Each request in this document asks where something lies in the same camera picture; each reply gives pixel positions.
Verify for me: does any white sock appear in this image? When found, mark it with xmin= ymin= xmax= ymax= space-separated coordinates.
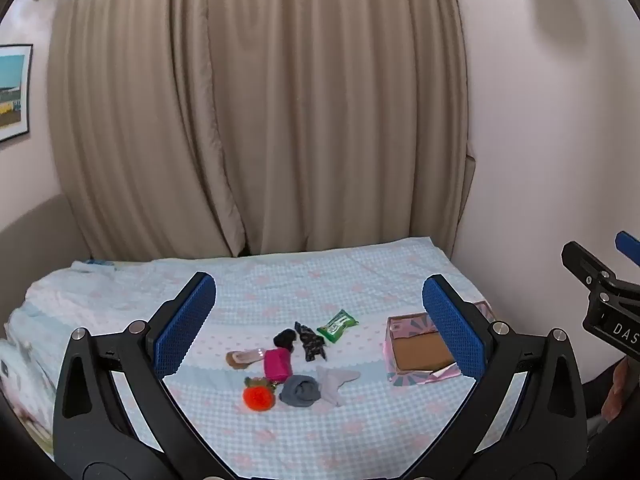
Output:
xmin=316 ymin=366 xmax=362 ymax=407

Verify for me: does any grey sock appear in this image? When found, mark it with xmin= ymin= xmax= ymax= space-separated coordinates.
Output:
xmin=279 ymin=375 xmax=321 ymax=407

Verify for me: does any black sock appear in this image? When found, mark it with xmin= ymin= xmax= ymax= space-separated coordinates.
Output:
xmin=272 ymin=329 xmax=299 ymax=352

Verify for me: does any black patterned cloth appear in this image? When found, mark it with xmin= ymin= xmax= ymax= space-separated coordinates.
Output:
xmin=294 ymin=321 xmax=329 ymax=363

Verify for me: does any pink patterned cardboard box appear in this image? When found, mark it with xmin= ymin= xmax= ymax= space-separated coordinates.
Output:
xmin=382 ymin=301 xmax=496 ymax=388

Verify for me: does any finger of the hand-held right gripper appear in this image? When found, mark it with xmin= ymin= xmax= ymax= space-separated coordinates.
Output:
xmin=614 ymin=231 xmax=640 ymax=267
xmin=561 ymin=241 xmax=621 ymax=293

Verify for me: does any beige curtain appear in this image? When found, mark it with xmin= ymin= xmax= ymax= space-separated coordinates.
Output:
xmin=46 ymin=0 xmax=477 ymax=261

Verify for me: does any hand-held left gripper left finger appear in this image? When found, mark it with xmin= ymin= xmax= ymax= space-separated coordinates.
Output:
xmin=52 ymin=272 xmax=217 ymax=480

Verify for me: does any person's right hand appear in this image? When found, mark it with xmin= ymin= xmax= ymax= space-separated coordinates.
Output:
xmin=602 ymin=360 xmax=631 ymax=422

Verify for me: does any brown fluffy slipper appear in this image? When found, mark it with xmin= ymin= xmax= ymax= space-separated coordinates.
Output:
xmin=226 ymin=347 xmax=268 ymax=372

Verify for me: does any green snack packet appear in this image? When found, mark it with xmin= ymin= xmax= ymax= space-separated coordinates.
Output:
xmin=316 ymin=309 xmax=360 ymax=344

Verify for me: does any beige headboard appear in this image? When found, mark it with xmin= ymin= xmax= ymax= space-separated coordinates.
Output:
xmin=0 ymin=194 xmax=92 ymax=283

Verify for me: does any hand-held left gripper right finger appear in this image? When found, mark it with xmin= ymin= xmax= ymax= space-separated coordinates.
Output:
xmin=421 ymin=274 xmax=588 ymax=480

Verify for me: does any framed wall picture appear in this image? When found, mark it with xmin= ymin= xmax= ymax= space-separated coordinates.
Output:
xmin=0 ymin=43 xmax=34 ymax=145

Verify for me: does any pink sock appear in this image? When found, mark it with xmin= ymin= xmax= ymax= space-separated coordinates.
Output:
xmin=264 ymin=349 xmax=292 ymax=382

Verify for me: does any orange plush toy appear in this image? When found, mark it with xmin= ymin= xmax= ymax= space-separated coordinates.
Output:
xmin=243 ymin=376 xmax=279 ymax=412

